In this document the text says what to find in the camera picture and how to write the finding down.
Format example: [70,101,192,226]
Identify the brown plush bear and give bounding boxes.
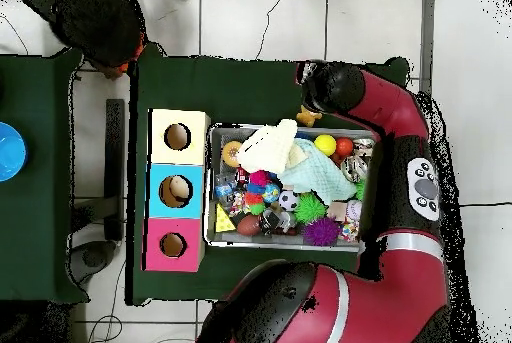
[295,104,324,128]

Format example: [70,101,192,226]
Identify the cream cloth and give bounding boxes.
[236,118,299,176]

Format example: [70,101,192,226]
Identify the wooden box with three holes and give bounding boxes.
[141,108,212,273]

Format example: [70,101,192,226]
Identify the silver mesh bin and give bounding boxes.
[204,122,379,253]

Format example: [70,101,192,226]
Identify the dark green table cloth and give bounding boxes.
[0,48,90,305]
[126,41,411,306]

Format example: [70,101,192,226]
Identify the large yellow ball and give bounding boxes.
[313,133,338,157]

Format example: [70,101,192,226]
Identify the orange ball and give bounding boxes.
[334,137,355,158]

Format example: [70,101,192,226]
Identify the mint green cloth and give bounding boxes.
[278,137,358,206]

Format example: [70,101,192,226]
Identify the toy burger bun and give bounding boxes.
[221,139,243,168]

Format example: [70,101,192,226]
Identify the small soccer ball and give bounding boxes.
[278,189,300,212]

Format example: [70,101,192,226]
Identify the purple spiky ball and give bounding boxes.
[301,216,342,247]

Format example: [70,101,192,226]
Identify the brown toy football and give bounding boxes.
[236,214,262,237]

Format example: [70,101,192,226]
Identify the yellow toy cheese wedge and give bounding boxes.
[214,202,237,233]

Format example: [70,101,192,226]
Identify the black upright panel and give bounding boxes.
[104,98,126,240]

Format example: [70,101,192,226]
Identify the grey stand base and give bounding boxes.
[67,240,117,284]

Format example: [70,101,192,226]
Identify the blue bowl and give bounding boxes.
[0,121,29,183]

